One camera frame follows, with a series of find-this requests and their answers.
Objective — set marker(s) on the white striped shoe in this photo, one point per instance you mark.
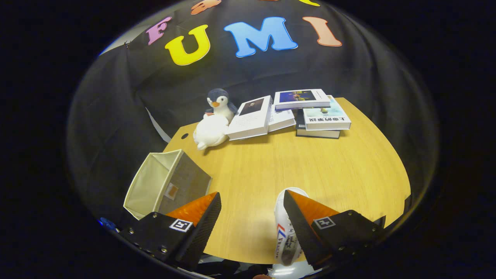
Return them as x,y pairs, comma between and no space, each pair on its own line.
285,232

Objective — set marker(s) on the dark grey book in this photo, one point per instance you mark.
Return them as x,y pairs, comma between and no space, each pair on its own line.
316,134

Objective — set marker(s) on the thin white book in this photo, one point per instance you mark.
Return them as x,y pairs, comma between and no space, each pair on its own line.
281,120

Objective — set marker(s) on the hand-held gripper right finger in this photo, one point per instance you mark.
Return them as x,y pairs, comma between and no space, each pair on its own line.
302,232

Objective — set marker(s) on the grey fabric storage box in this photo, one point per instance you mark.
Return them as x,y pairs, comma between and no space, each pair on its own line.
182,182

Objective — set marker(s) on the white plush toy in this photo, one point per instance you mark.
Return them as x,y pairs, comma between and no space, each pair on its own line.
211,131

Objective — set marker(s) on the book with pale green cover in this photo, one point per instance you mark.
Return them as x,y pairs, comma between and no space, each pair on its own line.
327,116

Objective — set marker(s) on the white book with dark portrait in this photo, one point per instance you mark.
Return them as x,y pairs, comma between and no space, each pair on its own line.
252,116

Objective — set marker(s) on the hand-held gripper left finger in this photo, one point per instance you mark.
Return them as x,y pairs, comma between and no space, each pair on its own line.
199,234

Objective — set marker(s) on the small blue object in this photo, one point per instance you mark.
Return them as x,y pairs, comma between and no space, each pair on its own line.
106,223

